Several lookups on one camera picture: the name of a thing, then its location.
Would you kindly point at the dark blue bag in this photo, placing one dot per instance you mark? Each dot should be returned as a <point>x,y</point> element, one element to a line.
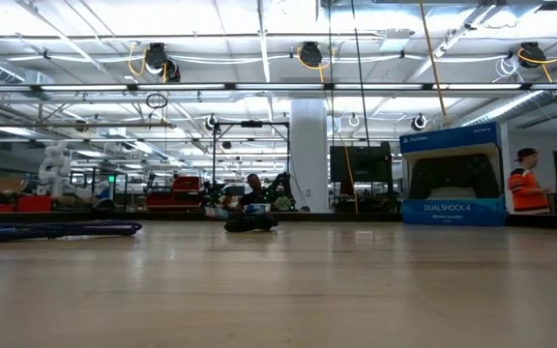
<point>66,229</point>

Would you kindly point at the background black robot arm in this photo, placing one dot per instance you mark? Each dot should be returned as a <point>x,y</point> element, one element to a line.
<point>281,186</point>

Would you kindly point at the seated person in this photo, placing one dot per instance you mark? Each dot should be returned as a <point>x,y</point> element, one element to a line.
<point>254,195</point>

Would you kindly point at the white building pillar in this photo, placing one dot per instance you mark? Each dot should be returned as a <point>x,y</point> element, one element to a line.
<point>310,154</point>

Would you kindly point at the black screen on stand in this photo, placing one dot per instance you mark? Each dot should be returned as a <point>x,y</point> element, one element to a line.
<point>360,164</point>

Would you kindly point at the small black ceiling reel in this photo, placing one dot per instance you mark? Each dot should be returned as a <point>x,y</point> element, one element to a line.
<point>211,123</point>

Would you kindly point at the long ceiling light bar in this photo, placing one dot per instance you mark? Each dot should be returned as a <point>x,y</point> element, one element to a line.
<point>278,87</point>

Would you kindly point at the red tool cart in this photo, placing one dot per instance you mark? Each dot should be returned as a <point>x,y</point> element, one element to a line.
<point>182,186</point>

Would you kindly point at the blue DualShock controller box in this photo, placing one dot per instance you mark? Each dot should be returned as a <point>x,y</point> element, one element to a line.
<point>452,212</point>

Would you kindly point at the grey horizontal ceiling pipe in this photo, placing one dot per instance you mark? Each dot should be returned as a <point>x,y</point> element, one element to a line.
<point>66,124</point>

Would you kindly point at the white humanoid robot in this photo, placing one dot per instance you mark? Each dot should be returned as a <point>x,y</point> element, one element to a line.
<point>55,166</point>

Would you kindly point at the person in orange vest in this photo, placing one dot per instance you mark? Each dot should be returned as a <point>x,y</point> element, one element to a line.
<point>525,193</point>

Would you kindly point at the black gantry camera stand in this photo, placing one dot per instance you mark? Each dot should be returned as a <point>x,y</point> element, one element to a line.
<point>252,124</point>

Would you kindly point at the black aluminium table frame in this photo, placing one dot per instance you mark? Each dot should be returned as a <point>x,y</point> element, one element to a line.
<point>331,217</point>

